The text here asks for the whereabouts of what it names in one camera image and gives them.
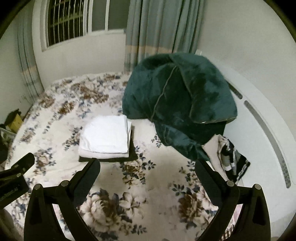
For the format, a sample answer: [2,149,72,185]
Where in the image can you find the black clothes pile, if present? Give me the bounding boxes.
[4,109,21,126]

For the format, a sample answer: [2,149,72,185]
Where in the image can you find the black white striped garment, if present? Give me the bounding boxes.
[218,135,250,184]

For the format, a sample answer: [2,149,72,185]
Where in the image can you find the beige garment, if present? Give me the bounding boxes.
[202,135,228,181]

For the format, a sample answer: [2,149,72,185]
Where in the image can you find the yellow box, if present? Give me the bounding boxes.
[8,114,23,133]

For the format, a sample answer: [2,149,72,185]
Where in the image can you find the folded white garment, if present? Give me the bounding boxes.
[78,119,132,159]

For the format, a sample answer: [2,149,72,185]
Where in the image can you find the folded black garment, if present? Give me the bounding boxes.
[78,139,138,162]

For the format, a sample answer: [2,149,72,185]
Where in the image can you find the white bed headboard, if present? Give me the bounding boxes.
[197,51,295,240]

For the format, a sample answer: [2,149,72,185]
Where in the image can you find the left green curtain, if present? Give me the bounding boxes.
[17,13,44,101]

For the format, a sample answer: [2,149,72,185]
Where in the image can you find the green curtain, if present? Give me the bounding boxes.
[124,0,206,72]
[17,13,44,101]

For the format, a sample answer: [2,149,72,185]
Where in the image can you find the dark green plush blanket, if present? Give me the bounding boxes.
[122,53,237,161]

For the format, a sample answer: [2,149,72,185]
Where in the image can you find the barred window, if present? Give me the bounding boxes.
[40,0,130,52]

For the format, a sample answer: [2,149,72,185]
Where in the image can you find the right green curtain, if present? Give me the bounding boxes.
[124,0,206,72]

